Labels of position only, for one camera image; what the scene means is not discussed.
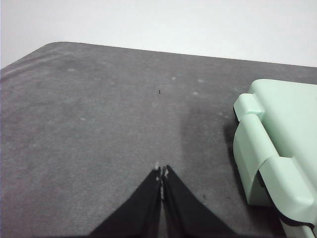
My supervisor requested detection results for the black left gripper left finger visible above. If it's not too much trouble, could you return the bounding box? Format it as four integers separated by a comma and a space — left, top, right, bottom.
88, 167, 162, 238

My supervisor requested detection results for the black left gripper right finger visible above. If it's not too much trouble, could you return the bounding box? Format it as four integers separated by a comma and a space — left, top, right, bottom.
163, 164, 239, 238

